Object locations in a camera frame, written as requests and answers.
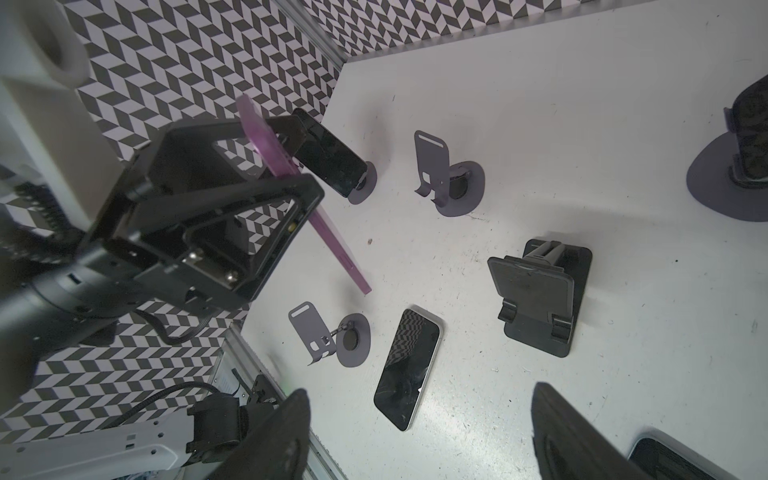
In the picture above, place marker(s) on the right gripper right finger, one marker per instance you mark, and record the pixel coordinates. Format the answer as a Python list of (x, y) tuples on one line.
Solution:
[(567, 446)]

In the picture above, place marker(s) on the round grey stand back right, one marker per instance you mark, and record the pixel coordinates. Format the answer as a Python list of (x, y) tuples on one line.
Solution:
[(710, 181)]

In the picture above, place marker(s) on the round grey stand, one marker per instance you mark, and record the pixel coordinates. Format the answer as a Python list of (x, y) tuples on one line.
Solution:
[(350, 341), (710, 181), (457, 189), (365, 187)]

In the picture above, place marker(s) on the round grey stand back left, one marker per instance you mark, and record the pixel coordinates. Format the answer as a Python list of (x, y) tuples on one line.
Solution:
[(365, 187)]

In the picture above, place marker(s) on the black folding stand centre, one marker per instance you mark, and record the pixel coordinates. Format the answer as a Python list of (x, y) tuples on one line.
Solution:
[(542, 292)]

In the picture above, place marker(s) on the round grey stand back centre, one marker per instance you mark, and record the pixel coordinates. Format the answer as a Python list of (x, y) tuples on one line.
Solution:
[(457, 189)]

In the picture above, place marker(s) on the round grey stand front left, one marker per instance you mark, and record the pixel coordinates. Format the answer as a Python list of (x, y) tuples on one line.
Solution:
[(350, 341)]

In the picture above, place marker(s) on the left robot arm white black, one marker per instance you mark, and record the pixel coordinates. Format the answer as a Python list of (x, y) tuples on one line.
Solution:
[(51, 301)]

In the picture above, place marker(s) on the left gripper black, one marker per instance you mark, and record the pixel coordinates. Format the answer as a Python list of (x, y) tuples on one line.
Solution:
[(168, 230)]

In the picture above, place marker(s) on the white-edged phone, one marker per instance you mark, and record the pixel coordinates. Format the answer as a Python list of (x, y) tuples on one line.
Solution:
[(408, 365)]

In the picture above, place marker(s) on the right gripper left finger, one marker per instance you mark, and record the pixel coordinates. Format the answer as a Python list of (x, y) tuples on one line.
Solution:
[(277, 449)]

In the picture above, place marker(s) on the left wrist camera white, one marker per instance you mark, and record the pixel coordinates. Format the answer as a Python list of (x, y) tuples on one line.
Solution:
[(47, 135)]

